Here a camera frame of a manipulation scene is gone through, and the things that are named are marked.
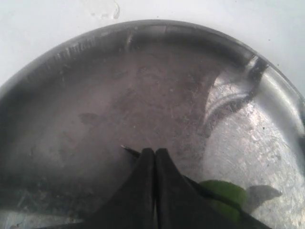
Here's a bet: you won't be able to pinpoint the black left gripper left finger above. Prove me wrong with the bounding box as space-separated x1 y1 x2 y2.
50 148 154 229

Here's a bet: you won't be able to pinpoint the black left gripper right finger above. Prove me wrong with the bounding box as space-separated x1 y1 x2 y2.
155 148 268 229

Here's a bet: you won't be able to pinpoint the round steel plate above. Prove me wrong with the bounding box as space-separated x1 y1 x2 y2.
0 21 305 229

